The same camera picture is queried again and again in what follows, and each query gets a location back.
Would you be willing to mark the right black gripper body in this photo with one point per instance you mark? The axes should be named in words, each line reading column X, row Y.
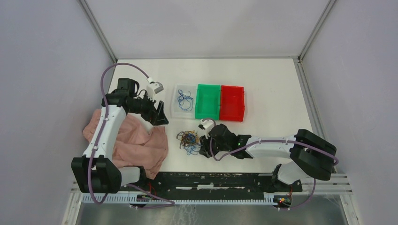
column 206, row 145

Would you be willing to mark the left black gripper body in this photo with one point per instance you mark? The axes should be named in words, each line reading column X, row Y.
column 144, row 107

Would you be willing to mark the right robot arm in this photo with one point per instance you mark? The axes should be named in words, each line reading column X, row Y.
column 310, row 155

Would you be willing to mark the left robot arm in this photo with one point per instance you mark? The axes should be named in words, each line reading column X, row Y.
column 94, row 170

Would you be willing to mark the clear plastic bin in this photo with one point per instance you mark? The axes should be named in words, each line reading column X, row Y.
column 184, row 101

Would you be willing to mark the pink cloth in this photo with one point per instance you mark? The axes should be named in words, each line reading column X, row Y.
column 135, row 146

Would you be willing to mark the green plastic bin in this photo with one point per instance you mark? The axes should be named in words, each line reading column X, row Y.
column 208, row 100

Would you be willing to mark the red plastic bin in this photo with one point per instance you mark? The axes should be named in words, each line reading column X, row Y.
column 232, row 103

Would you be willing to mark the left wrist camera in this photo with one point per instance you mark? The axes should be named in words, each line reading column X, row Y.
column 153, row 88

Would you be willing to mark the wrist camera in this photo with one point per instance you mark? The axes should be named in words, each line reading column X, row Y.
column 207, row 124
column 153, row 88

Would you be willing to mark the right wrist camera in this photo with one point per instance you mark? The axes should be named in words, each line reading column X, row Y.
column 207, row 124

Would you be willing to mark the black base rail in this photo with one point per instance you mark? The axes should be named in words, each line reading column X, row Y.
column 215, row 186

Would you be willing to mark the white cable duct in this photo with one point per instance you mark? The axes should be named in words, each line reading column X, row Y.
column 136, row 198

